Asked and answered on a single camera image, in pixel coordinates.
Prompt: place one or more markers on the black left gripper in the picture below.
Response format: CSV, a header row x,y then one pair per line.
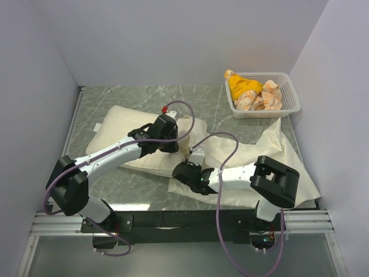
x,y
173,148

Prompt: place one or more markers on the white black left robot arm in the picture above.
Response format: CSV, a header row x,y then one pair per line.
x,y
69,182

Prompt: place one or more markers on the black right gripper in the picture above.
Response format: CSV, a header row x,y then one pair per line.
x,y
193,165

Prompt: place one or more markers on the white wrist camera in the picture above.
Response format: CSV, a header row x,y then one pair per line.
x,y
171,113
197,156

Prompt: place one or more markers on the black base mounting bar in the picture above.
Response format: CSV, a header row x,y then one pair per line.
x,y
150,227

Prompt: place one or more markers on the cream satin pillowcase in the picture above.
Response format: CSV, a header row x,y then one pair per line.
x,y
224,153

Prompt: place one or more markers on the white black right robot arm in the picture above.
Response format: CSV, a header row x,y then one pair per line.
x,y
276,183

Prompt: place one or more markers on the white orange patterned cloth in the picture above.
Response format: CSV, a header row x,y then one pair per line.
x,y
268,99

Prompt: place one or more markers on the white plastic basket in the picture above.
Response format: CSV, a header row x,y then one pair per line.
x,y
290,99

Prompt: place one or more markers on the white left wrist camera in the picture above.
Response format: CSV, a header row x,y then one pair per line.
x,y
171,113

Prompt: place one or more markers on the yellow cloth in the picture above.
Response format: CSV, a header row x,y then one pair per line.
x,y
238,85

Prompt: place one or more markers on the white pillow label tag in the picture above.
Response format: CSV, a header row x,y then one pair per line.
x,y
97,127

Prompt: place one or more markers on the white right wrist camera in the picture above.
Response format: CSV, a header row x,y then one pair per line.
x,y
197,156

